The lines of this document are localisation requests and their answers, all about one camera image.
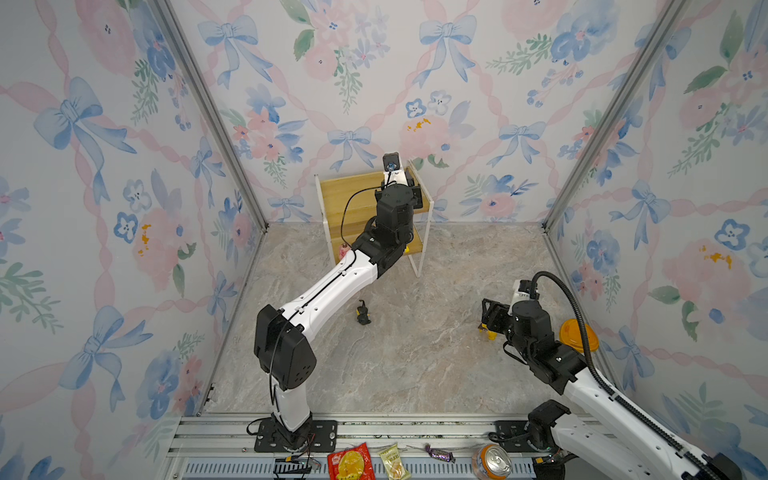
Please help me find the green snack packet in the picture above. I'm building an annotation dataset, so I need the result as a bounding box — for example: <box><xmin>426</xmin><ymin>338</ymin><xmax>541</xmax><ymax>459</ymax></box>
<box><xmin>378</xmin><ymin>444</ymin><xmax>411</xmax><ymax>480</ymax></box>

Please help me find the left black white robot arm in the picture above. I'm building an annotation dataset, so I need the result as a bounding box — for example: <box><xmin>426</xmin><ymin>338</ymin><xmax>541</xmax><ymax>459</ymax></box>
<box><xmin>254</xmin><ymin>182</ymin><xmax>423</xmax><ymax>452</ymax></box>

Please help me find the left thin black cable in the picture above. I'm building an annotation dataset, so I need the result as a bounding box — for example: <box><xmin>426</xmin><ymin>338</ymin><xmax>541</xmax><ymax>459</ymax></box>
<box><xmin>339</xmin><ymin>170</ymin><xmax>394</xmax><ymax>250</ymax></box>

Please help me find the purple wrapped candy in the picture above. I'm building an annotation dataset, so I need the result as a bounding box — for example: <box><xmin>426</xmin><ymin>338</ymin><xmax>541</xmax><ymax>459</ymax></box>
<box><xmin>424</xmin><ymin>444</ymin><xmax>456</xmax><ymax>463</ymax></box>

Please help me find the red snack packet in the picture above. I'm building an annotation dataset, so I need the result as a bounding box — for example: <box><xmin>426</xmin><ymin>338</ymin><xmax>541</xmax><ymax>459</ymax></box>
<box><xmin>327</xmin><ymin>443</ymin><xmax>376</xmax><ymax>480</ymax></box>

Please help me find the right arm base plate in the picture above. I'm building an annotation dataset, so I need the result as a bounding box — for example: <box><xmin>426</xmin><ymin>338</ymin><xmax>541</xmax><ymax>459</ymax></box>
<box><xmin>488</xmin><ymin>420</ymin><xmax>538</xmax><ymax>453</ymax></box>

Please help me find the orange lid plastic cup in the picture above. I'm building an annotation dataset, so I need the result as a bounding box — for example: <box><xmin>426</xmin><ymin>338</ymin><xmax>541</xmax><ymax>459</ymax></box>
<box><xmin>559</xmin><ymin>318</ymin><xmax>600</xmax><ymax>354</ymax></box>

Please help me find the black yellow shark toy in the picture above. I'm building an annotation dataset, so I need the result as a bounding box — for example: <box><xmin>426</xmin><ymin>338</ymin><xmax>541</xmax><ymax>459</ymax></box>
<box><xmin>356</xmin><ymin>300</ymin><xmax>371</xmax><ymax>325</ymax></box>

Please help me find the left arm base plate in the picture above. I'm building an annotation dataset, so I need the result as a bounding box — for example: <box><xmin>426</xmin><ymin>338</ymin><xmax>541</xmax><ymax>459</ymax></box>
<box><xmin>246</xmin><ymin>416</ymin><xmax>338</xmax><ymax>454</ymax></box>

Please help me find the white frame wooden two-tier shelf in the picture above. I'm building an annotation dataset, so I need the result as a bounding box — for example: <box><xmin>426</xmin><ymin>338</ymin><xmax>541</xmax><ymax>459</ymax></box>
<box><xmin>314</xmin><ymin>162</ymin><xmax>434</xmax><ymax>278</ymax></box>

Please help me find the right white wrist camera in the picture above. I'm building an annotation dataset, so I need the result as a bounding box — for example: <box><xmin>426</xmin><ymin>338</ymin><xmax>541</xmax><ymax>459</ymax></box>
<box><xmin>508</xmin><ymin>279</ymin><xmax>538</xmax><ymax>316</ymax></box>

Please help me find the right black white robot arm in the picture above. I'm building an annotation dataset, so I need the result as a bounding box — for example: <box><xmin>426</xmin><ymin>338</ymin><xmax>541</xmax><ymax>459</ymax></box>
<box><xmin>480</xmin><ymin>299</ymin><xmax>743</xmax><ymax>479</ymax></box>

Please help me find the yellow figure toy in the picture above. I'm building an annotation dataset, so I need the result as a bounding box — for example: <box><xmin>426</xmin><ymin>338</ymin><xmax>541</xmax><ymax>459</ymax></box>
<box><xmin>478</xmin><ymin>324</ymin><xmax>497</xmax><ymax>341</ymax></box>

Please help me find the silver drink can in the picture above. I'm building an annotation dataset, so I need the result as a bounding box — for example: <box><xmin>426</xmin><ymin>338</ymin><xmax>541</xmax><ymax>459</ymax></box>
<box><xmin>471</xmin><ymin>444</ymin><xmax>512</xmax><ymax>480</ymax></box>

